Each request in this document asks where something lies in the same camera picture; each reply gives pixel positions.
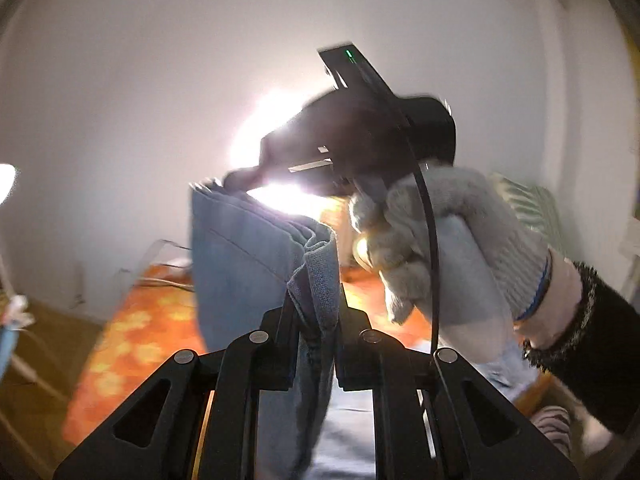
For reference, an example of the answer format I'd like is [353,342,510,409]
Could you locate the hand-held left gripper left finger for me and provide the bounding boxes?
[52,285,303,480]

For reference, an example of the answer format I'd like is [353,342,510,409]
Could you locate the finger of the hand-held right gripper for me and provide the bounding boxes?
[221,165,267,192]

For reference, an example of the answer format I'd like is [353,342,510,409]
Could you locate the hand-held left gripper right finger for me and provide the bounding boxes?
[332,284,581,480]

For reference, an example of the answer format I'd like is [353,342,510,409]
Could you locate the light blue denim pants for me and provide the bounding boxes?
[189,179,542,480]

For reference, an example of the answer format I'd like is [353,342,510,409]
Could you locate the person's right forearm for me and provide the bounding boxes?
[515,254,640,437]

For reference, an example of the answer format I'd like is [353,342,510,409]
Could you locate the person's right hand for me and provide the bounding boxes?
[349,162,554,326]

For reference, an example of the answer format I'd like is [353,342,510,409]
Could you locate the orange floral bed sheet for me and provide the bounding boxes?
[62,200,557,447]

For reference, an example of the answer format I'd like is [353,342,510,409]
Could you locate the green striped white pillow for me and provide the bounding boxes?
[492,172,557,242]

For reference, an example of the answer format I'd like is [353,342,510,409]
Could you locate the black white striped cloth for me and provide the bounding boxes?
[530,406,574,457]

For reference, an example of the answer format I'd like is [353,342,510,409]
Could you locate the white lamp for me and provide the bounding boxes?
[0,162,16,207]

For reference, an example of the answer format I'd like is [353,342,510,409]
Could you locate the bright ring light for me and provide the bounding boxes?
[227,87,352,222]

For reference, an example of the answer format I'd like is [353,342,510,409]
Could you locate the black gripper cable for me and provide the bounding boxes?
[397,120,447,461]

